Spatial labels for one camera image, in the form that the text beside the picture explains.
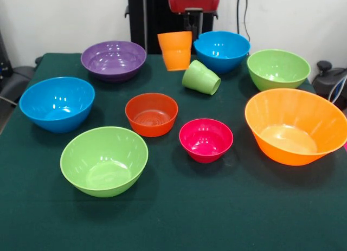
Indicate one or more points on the green plastic cup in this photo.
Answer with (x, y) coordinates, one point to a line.
(199, 77)

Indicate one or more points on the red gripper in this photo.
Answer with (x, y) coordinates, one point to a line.
(193, 1)

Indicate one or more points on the dark green tablecloth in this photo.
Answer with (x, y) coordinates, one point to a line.
(189, 207)

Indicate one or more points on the green plastic bowl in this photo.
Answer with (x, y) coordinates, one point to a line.
(276, 72)
(103, 159)

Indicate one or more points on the small pink plastic bowl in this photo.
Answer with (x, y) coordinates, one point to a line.
(206, 142)

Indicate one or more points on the grey pedestal leg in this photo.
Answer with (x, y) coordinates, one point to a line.
(325, 83)
(19, 77)

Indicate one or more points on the blue plastic bowl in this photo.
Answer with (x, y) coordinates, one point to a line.
(54, 104)
(225, 62)

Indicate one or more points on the orange plastic cup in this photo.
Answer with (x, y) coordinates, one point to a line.
(174, 56)

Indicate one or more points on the purple plastic bowl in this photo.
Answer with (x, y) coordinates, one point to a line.
(108, 58)

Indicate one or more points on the large orange plastic bowl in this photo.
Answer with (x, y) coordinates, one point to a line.
(292, 121)

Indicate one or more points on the small red-orange plastic bowl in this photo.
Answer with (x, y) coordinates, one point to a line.
(150, 129)

